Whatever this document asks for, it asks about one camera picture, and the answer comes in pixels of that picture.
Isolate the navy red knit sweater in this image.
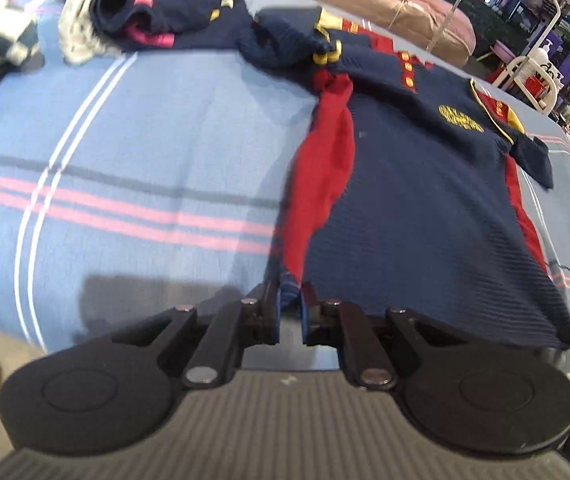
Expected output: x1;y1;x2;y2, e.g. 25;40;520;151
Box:
242;8;570;349

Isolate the blue striped bed sheet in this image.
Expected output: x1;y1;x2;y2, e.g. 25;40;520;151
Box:
0;0;317;352

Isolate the navy pink folded garment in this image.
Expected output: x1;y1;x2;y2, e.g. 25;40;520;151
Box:
90;0;253;51

